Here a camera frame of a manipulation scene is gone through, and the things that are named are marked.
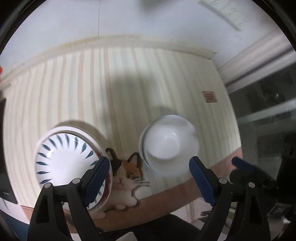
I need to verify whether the white plate blue stripe rim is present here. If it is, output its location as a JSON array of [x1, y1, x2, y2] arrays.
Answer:
[[33, 126, 113, 212]]

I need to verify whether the window frame with glass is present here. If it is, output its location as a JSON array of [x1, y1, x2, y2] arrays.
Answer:
[[218, 30, 295, 179]]

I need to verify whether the cat print table mat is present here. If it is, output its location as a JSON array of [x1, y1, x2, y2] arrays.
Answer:
[[1, 47, 242, 223]]

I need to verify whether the plain white bowl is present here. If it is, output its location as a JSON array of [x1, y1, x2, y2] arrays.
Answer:
[[138, 114, 200, 177]]

